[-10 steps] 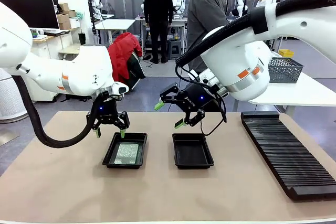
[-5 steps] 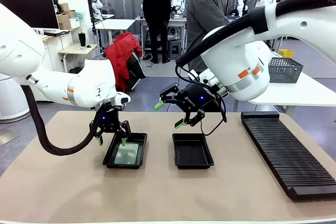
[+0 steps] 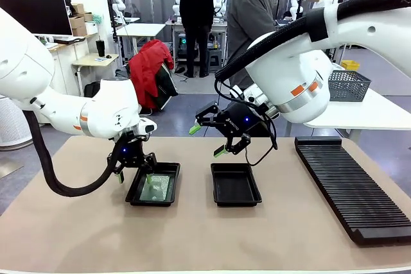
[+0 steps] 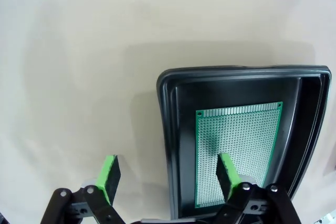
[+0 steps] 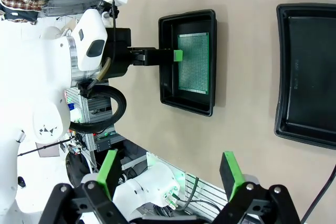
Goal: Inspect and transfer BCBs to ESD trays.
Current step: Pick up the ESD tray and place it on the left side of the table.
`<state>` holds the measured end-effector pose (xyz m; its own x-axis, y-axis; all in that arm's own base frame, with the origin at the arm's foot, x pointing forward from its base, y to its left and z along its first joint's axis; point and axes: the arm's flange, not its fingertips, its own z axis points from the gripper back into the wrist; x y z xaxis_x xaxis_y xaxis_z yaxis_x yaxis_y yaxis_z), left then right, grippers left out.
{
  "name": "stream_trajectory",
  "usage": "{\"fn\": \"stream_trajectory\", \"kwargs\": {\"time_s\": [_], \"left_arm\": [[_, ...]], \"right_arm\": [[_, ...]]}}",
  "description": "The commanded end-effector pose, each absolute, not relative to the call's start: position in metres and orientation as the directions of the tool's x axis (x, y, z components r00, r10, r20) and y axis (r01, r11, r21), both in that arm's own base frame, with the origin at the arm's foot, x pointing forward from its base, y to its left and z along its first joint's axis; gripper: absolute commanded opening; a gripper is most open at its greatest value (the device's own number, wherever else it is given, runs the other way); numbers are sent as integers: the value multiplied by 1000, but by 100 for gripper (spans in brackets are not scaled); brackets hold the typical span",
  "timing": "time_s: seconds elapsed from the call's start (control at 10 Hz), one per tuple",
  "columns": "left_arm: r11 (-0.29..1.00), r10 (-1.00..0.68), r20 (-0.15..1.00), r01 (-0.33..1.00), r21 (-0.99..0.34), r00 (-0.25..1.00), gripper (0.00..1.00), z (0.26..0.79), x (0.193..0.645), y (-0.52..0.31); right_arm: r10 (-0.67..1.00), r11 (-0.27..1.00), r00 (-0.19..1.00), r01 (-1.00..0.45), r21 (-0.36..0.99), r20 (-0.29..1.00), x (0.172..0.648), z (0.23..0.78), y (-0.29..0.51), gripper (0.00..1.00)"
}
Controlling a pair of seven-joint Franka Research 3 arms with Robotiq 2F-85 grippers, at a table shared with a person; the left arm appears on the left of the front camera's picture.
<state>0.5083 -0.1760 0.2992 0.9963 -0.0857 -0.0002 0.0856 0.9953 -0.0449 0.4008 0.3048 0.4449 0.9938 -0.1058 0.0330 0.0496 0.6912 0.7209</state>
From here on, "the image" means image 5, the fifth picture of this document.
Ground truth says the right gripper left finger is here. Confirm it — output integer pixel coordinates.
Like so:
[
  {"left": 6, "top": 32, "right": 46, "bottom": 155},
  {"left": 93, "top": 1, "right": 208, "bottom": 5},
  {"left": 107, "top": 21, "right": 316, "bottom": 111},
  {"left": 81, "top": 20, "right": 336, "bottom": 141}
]
[{"left": 39, "top": 149, "right": 130, "bottom": 224}]

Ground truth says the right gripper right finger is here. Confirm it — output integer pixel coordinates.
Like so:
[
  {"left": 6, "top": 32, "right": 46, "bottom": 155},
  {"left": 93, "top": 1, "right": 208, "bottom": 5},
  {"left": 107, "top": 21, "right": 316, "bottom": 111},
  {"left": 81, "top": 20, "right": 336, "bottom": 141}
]
[{"left": 215, "top": 151, "right": 301, "bottom": 224}]

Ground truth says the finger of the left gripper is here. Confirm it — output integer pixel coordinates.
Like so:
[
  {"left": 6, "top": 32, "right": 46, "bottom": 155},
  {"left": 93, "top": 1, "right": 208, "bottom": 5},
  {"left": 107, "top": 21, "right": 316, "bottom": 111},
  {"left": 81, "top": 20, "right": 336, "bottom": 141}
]
[{"left": 127, "top": 47, "right": 184, "bottom": 68}]

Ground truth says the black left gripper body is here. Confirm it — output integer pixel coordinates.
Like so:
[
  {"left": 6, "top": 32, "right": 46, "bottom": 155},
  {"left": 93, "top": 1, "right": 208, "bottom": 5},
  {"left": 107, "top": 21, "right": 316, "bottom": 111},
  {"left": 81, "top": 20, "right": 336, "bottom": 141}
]
[{"left": 104, "top": 27, "right": 132, "bottom": 79}]

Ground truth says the green perforated circuit board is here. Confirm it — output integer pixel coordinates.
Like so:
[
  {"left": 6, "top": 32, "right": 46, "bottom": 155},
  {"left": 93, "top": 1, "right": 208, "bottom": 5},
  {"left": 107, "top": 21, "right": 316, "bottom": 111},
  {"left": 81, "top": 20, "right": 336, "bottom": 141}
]
[{"left": 177, "top": 32, "right": 211, "bottom": 96}]

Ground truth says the black plastic ESD tray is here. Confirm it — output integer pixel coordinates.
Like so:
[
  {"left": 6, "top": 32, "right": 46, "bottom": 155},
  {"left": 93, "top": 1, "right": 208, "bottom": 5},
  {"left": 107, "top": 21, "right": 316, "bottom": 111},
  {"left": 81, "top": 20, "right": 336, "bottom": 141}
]
[
  {"left": 274, "top": 3, "right": 336, "bottom": 151},
  {"left": 157, "top": 8, "right": 217, "bottom": 118}
]

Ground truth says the thin black rod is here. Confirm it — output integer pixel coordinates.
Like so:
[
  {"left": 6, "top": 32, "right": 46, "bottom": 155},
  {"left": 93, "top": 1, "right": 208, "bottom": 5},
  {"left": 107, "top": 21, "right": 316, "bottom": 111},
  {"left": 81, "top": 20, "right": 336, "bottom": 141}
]
[{"left": 16, "top": 136, "right": 77, "bottom": 158}]

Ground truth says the red plaid cloth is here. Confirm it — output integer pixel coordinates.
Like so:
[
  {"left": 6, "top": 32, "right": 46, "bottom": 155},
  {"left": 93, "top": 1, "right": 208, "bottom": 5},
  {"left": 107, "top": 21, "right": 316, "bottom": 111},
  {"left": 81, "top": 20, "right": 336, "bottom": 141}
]
[{"left": 0, "top": 0, "right": 47, "bottom": 13}]

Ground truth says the short beige hose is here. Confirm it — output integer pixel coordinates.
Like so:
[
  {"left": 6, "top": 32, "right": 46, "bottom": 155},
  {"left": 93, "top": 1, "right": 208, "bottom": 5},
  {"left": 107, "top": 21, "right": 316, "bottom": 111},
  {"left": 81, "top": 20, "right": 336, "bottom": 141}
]
[{"left": 95, "top": 57, "right": 112, "bottom": 82}]

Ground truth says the thin black cable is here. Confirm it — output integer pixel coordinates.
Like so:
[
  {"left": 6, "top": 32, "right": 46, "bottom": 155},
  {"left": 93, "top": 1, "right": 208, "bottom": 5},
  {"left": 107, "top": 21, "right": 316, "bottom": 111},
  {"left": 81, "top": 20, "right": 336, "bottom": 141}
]
[{"left": 111, "top": 0, "right": 119, "bottom": 63}]

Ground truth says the grooved aluminium base plate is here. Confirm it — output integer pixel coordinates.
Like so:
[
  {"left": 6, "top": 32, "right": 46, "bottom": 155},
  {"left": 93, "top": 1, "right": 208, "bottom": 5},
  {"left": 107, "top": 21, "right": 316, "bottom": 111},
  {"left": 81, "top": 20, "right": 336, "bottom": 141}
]
[{"left": 183, "top": 172, "right": 229, "bottom": 222}]

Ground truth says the black base cable bundle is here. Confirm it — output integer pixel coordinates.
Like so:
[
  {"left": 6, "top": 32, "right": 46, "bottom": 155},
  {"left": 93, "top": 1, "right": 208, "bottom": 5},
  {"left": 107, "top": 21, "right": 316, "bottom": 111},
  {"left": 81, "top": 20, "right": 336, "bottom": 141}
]
[{"left": 172, "top": 176, "right": 224, "bottom": 216}]

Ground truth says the thick black corrugated hose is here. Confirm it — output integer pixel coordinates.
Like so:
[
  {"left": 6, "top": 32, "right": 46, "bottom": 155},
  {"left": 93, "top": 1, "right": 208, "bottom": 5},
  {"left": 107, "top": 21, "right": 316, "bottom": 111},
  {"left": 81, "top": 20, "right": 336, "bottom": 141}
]
[{"left": 68, "top": 84, "right": 128, "bottom": 134}]

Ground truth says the aluminium profile frame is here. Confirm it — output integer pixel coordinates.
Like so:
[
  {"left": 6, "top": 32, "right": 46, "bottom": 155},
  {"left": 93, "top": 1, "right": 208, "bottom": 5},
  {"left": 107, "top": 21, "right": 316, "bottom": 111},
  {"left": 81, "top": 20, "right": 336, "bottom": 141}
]
[{"left": 64, "top": 87, "right": 124, "bottom": 154}]

